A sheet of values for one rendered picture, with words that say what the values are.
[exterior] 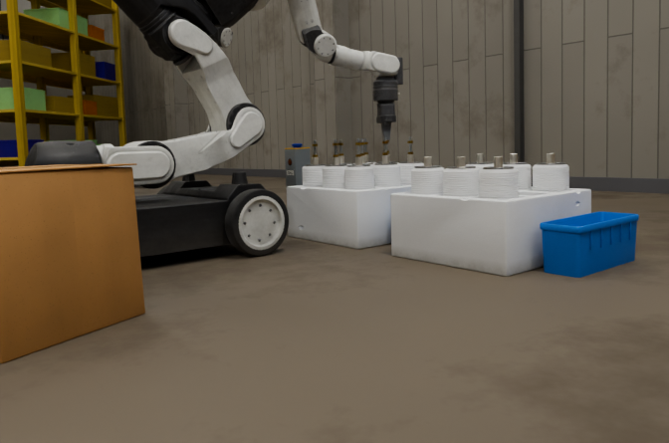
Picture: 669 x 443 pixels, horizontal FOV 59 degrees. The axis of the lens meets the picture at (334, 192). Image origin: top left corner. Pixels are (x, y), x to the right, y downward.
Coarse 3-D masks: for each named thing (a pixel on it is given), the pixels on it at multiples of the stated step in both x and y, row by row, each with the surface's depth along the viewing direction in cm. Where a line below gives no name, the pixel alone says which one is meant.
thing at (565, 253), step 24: (576, 216) 153; (600, 216) 160; (624, 216) 156; (552, 240) 141; (576, 240) 136; (600, 240) 141; (624, 240) 149; (552, 264) 141; (576, 264) 137; (600, 264) 142
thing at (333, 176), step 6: (324, 168) 197; (330, 168) 196; (336, 168) 195; (342, 168) 196; (324, 174) 198; (330, 174) 196; (336, 174) 195; (342, 174) 196; (324, 180) 198; (330, 180) 196; (336, 180) 195; (342, 180) 196; (324, 186) 198; (330, 186) 196; (336, 186) 195; (342, 186) 196
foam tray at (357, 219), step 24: (288, 192) 210; (312, 192) 199; (336, 192) 188; (360, 192) 181; (384, 192) 187; (312, 216) 200; (336, 216) 189; (360, 216) 182; (384, 216) 188; (312, 240) 201; (336, 240) 190; (360, 240) 182; (384, 240) 188
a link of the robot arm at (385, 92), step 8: (384, 88) 208; (392, 88) 208; (376, 96) 210; (384, 96) 208; (392, 96) 208; (376, 104) 212; (384, 104) 209; (392, 104) 210; (384, 112) 208; (392, 112) 209; (376, 120) 216; (384, 120) 207; (392, 120) 207
